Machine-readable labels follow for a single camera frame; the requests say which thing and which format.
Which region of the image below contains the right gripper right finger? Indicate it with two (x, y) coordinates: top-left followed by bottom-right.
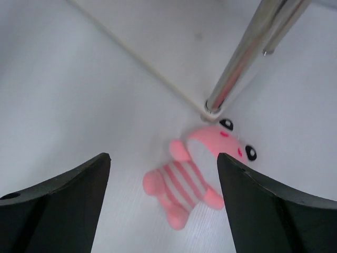
(217, 153), (336, 252)

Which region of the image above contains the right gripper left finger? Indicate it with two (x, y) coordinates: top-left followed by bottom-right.
(1, 153), (111, 252)

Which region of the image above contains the white two-tier shelf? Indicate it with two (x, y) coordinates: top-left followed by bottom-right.
(72, 1), (309, 121)

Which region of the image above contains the pink plush toy centre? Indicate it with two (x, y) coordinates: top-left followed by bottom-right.
(143, 118), (257, 230)

